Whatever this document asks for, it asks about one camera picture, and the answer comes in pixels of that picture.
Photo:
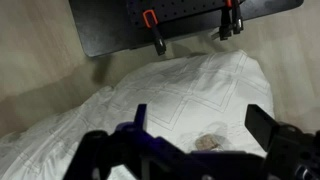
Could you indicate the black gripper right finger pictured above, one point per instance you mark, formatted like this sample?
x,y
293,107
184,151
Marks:
x,y
290,150

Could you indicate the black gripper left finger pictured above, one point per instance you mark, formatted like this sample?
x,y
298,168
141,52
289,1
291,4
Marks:
x,y
110,150

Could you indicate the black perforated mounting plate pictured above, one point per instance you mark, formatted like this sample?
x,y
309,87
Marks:
x,y
176,8

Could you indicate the bed with white duvet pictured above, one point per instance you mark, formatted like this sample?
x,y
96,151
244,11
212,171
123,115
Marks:
x,y
200,86

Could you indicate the black robot table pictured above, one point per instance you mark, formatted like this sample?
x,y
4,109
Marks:
x,y
110,30

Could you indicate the orange and black bar clamp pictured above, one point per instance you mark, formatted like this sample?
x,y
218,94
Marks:
x,y
154,31
230,23

